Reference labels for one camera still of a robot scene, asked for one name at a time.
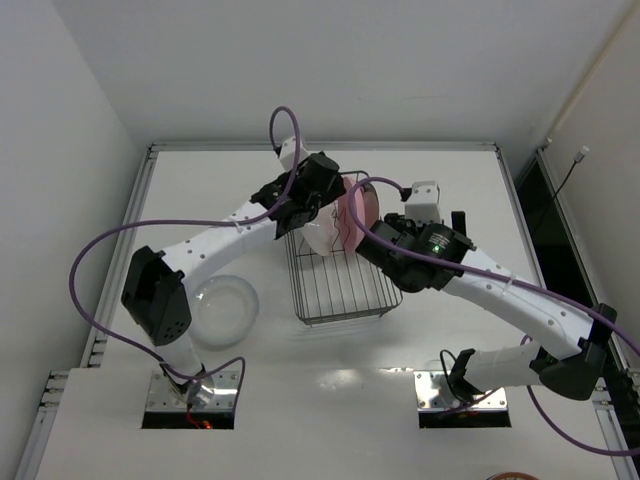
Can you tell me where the clear glass plate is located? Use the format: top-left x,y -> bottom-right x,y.
189,275 -> 259,350
302,202 -> 349,257

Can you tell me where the pink plastic plate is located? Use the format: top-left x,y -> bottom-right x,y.
338,176 -> 365,253

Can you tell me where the blue rimmed white plate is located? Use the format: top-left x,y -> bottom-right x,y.
361,183 -> 380,229

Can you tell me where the wire dish rack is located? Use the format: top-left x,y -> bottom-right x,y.
285,201 -> 403,326

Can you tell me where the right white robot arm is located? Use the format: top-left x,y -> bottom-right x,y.
356,182 -> 611,402

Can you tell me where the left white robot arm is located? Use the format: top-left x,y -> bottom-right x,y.
121,152 -> 346,399

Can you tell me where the brown round object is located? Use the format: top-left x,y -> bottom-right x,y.
486,471 -> 539,480

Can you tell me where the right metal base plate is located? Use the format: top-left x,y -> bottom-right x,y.
414,370 -> 508,413

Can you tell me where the metal base plate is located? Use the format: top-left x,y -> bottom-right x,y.
146,370 -> 239,413
414,370 -> 508,413

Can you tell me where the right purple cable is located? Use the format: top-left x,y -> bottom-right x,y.
349,175 -> 640,457

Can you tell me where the black usb cable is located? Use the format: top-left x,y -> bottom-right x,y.
537,146 -> 590,236

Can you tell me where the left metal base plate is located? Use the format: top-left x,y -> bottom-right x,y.
146,370 -> 239,413

